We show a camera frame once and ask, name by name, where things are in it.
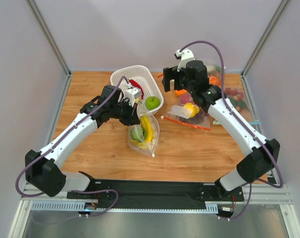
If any yellow fake banana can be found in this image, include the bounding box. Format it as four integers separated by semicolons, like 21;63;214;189
141;116;153;143

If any green fake apple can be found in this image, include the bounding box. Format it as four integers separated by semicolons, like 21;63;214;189
146;96;160;111

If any clear dotted zip bag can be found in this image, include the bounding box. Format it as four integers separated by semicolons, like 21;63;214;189
128;105;160;158

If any red fake chili pepper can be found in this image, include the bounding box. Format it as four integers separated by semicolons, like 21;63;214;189
129;79;144;99

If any yellow fake pear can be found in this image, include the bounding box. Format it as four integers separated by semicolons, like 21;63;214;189
135;97;141;104

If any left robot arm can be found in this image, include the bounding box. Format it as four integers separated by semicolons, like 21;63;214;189
25;84;142;197

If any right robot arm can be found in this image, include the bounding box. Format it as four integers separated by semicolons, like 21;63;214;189
162;60;280;192

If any loose orange fake fruit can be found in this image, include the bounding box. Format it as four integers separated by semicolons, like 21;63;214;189
174;89;187;97

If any green fake fruit black stripe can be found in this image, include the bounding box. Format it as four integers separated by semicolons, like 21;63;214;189
130;126;146;142

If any back zip bag red seal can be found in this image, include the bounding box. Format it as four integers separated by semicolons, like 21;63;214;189
182;64;221;88

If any zip bag red seal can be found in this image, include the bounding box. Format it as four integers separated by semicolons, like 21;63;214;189
182;64;221;88
160;93;211;131

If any middle zip bag red seal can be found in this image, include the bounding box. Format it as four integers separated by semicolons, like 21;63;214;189
160;93;211;131

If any right zip bag blue seal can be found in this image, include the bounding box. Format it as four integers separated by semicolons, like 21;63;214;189
213;86;261;126

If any white perforated plastic basket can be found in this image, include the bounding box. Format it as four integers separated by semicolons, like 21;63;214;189
110;65;164;115

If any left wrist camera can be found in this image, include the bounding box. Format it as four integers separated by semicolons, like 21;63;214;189
124;83;142;107

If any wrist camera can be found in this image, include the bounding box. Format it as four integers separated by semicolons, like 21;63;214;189
174;48;195;72
124;83;142;107

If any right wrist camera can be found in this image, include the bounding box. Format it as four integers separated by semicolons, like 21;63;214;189
174;48;195;72

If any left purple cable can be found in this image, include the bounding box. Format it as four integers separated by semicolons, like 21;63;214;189
15;76;131;197

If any purple cable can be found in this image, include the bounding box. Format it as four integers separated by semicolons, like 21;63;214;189
179;40;284;188
15;76;131;197

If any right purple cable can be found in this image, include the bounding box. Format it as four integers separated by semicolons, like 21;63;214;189
179;40;284;188

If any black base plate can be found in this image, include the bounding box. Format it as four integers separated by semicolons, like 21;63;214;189
67;178;245;210

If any slotted cable duct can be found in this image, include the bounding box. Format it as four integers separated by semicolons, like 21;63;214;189
31;200;220;213

